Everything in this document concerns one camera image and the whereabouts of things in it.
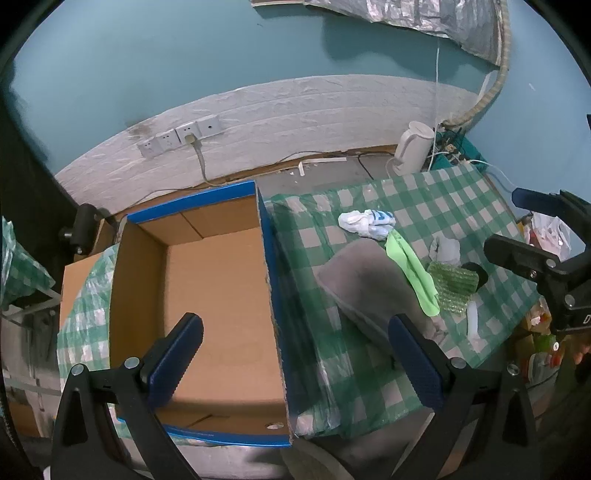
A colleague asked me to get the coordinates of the green checkered tablecloth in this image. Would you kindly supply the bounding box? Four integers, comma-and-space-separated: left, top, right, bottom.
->
56, 164, 546, 446

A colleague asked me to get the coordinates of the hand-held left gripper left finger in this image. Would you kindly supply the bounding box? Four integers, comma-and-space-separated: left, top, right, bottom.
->
50, 312, 205, 480

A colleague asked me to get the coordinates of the green checkered cloth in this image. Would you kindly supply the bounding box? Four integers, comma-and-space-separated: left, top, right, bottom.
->
0, 217, 56, 310

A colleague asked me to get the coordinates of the white electric kettle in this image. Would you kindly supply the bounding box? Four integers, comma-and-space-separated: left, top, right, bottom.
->
392, 121, 435, 177

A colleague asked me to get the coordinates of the thin white cord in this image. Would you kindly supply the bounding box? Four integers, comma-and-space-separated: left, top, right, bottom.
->
427, 37, 440, 171

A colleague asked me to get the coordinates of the black cable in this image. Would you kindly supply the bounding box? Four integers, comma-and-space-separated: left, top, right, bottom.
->
357, 152, 376, 182

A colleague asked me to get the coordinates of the white cable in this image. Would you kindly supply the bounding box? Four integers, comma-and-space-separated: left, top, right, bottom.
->
471, 159, 514, 191

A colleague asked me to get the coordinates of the silver foil sheet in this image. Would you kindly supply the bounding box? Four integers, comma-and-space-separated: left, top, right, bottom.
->
252, 0, 504, 65

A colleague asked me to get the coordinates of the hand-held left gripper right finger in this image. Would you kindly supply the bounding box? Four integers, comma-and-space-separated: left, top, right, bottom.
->
388, 314, 541, 480

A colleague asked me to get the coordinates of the black sock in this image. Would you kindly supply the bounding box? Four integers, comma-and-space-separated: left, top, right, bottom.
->
462, 261, 489, 291

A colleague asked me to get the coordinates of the beige braided hose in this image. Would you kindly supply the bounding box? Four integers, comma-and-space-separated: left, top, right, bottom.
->
441, 0, 511, 127

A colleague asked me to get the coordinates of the blue-edged cardboard box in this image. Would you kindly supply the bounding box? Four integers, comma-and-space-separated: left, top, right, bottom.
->
60, 181, 294, 448

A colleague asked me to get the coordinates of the green knitted cloth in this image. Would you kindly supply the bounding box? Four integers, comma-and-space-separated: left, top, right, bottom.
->
426, 261, 481, 315

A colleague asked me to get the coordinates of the light green sock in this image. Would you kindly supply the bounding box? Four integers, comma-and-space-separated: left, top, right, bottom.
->
385, 231, 441, 317

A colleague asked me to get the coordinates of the grey plug cable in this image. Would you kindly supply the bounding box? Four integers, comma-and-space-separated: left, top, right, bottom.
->
184, 134, 227, 186

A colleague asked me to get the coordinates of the white and blue sock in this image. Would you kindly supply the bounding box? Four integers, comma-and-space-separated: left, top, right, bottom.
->
338, 209, 397, 241

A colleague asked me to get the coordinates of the grey cloth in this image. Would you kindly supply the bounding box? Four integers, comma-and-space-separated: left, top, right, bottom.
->
315, 240, 451, 358

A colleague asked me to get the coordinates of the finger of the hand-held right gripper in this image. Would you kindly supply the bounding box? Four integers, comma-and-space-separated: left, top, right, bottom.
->
512, 187, 591, 221
484, 234, 575, 298

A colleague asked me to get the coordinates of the white trim strip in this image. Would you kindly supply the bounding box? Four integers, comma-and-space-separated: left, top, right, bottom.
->
298, 156, 347, 177

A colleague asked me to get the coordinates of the grey sock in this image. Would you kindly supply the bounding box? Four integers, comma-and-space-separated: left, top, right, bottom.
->
429, 234, 461, 266

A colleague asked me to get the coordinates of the black cylinder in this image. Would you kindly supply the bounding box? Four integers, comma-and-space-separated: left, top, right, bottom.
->
59, 203, 100, 254

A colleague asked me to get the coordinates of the teal plastic basket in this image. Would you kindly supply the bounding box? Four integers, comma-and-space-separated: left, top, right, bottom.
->
431, 131, 485, 171

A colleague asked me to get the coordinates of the white plastic bag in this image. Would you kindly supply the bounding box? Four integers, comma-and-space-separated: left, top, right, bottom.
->
531, 212, 573, 259

